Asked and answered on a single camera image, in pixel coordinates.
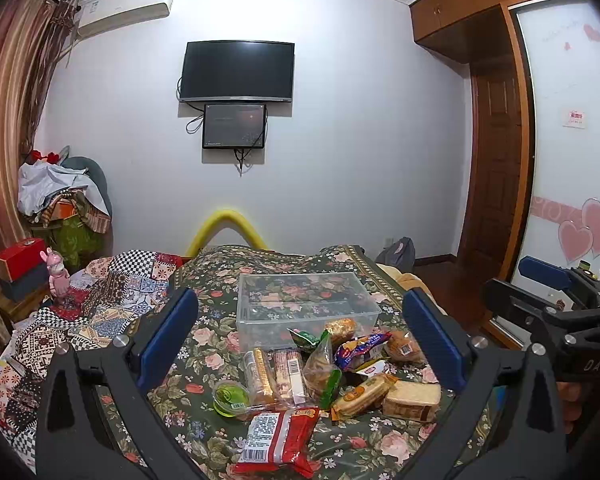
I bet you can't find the white sandwich bread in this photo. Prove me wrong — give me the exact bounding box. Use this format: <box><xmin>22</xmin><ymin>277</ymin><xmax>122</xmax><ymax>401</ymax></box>
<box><xmin>382</xmin><ymin>380</ymin><xmax>442</xmax><ymax>422</ymax></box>

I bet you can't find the clear plastic storage box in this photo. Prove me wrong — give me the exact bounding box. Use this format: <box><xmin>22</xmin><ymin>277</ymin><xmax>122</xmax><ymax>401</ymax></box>
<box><xmin>236</xmin><ymin>272</ymin><xmax>380</xmax><ymax>352</ymax></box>

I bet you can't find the golden biscuit roll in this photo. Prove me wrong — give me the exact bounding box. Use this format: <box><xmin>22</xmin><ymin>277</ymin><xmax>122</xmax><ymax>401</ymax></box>
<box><xmin>244</xmin><ymin>348</ymin><xmax>277</xmax><ymax>406</ymax></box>

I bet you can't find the orange label cake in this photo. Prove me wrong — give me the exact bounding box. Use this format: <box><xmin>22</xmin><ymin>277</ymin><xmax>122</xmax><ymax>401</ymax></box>
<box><xmin>330</xmin><ymin>373</ymin><xmax>398</xmax><ymax>422</ymax></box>

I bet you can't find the green snack packet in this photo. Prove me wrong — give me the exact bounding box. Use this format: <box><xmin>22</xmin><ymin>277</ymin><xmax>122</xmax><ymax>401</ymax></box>
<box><xmin>288</xmin><ymin>328</ymin><xmax>321</xmax><ymax>353</ymax></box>

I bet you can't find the red snack packet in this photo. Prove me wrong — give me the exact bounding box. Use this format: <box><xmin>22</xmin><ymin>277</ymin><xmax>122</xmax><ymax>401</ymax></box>
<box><xmin>234</xmin><ymin>406</ymin><xmax>320</xmax><ymax>479</ymax></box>

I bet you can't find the clear bag of cookies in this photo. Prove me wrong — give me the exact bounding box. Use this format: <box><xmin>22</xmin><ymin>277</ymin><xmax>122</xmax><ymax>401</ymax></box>
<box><xmin>303</xmin><ymin>330</ymin><xmax>342</xmax><ymax>411</ymax></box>

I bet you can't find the blue snack bag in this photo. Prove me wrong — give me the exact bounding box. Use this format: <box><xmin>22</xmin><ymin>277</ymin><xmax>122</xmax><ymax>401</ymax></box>
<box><xmin>335</xmin><ymin>332</ymin><xmax>391</xmax><ymax>370</ymax></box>

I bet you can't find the green floral bedspread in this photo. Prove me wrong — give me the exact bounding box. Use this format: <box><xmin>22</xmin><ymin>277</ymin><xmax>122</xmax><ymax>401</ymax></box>
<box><xmin>84</xmin><ymin>245</ymin><xmax>453</xmax><ymax>479</ymax></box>

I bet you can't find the patchwork checkered quilt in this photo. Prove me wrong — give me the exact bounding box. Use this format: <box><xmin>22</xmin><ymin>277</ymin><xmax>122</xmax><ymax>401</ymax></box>
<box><xmin>0</xmin><ymin>249</ymin><xmax>185</xmax><ymax>470</ymax></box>

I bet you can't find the green jelly cup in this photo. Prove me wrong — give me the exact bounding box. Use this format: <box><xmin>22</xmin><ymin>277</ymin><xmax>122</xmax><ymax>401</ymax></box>
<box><xmin>213</xmin><ymin>380</ymin><xmax>251</xmax><ymax>418</ymax></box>

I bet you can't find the pink pig toy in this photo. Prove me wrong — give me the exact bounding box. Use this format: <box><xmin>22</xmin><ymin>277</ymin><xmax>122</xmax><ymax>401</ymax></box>
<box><xmin>40</xmin><ymin>247</ymin><xmax>70</xmax><ymax>304</ymax></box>

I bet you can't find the wrapped brown muffin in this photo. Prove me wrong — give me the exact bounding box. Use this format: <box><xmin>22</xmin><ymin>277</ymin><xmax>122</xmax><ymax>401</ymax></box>
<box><xmin>386</xmin><ymin>330</ymin><xmax>426</xmax><ymax>364</ymax></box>

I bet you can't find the beige blanket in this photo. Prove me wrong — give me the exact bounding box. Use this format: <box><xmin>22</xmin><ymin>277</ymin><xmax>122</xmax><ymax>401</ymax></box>
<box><xmin>378</xmin><ymin>264</ymin><xmax>434</xmax><ymax>298</ymax></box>

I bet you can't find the pink wrapped biscuit roll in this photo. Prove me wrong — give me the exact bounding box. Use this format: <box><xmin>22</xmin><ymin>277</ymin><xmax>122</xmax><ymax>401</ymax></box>
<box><xmin>273</xmin><ymin>350</ymin><xmax>308</xmax><ymax>405</ymax></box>

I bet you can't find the grey backpack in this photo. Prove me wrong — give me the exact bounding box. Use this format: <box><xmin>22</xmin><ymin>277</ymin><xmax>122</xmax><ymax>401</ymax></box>
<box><xmin>375</xmin><ymin>237</ymin><xmax>416</xmax><ymax>273</ymax></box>

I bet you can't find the dark blue box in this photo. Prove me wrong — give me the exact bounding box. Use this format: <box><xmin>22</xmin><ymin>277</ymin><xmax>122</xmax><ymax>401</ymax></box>
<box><xmin>0</xmin><ymin>262</ymin><xmax>48</xmax><ymax>302</ymax></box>

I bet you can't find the red box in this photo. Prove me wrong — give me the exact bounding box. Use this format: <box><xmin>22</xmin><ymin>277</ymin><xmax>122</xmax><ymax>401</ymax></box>
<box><xmin>0</xmin><ymin>237</ymin><xmax>46</xmax><ymax>283</ymax></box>

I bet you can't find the grey chair back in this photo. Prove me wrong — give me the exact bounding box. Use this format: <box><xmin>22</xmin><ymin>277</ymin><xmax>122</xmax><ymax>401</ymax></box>
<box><xmin>61</xmin><ymin>156</ymin><xmax>112</xmax><ymax>217</ymax></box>

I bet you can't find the pile of clothes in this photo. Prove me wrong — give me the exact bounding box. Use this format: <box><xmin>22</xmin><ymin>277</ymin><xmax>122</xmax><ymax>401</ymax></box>
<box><xmin>17</xmin><ymin>146</ymin><xmax>112</xmax><ymax>272</ymax></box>

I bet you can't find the frosted sliding door with hearts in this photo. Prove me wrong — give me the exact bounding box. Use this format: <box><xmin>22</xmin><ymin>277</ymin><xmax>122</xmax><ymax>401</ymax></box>
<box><xmin>514</xmin><ymin>0</ymin><xmax>600</xmax><ymax>272</ymax></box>

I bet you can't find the wrapped round bun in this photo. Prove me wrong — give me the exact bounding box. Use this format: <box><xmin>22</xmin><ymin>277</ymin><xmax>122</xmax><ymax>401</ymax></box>
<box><xmin>325</xmin><ymin>318</ymin><xmax>358</xmax><ymax>349</ymax></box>

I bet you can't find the wooden wardrobe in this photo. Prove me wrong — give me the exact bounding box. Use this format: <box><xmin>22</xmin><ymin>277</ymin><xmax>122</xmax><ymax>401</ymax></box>
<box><xmin>408</xmin><ymin>0</ymin><xmax>534</xmax><ymax>347</ymax></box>

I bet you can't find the white air conditioner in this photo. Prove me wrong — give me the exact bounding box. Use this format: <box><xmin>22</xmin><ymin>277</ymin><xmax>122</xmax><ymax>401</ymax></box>
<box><xmin>78</xmin><ymin>0</ymin><xmax>173</xmax><ymax>38</ymax></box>

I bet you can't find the striped brown curtain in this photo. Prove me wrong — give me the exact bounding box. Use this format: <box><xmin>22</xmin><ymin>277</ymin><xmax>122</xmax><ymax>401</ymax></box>
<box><xmin>0</xmin><ymin>0</ymin><xmax>79</xmax><ymax>356</ymax></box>

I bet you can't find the yellow foam bed rail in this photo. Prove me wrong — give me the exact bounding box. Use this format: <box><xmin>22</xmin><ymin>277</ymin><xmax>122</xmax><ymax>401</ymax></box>
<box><xmin>184</xmin><ymin>207</ymin><xmax>271</xmax><ymax>258</ymax></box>

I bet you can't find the small black wall monitor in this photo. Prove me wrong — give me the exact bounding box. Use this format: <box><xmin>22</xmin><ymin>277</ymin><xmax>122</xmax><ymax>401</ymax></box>
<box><xmin>202</xmin><ymin>103</ymin><xmax>268</xmax><ymax>150</ymax></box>

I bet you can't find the black wall television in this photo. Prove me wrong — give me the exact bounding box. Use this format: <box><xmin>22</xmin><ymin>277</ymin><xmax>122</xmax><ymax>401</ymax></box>
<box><xmin>180</xmin><ymin>40</ymin><xmax>294</xmax><ymax>102</ymax></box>

